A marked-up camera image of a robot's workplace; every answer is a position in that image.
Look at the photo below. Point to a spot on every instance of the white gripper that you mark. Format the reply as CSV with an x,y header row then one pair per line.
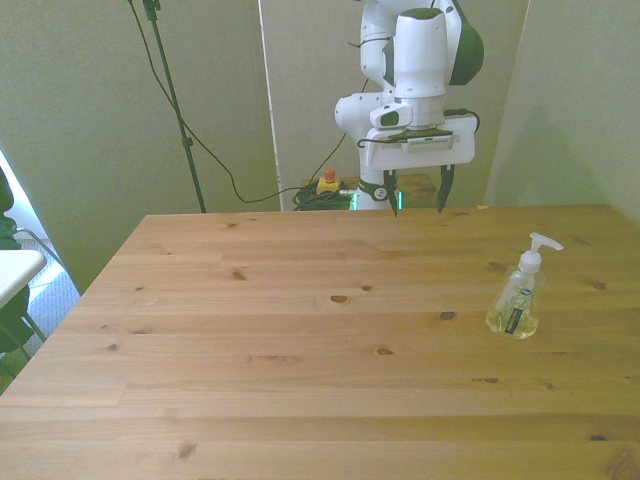
x,y
425,152

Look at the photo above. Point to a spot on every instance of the white chair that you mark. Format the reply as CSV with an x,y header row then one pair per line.
x,y
17,295

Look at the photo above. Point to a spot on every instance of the clear pump sanitizer bottle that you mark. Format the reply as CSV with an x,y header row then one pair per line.
x,y
516,300

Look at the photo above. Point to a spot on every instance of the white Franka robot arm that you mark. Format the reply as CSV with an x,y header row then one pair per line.
x,y
419,55

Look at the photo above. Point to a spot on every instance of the black camera stand pole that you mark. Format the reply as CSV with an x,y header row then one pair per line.
x,y
176,105

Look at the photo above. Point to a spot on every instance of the yellow emergency stop button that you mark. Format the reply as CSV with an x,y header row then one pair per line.
x,y
329,184

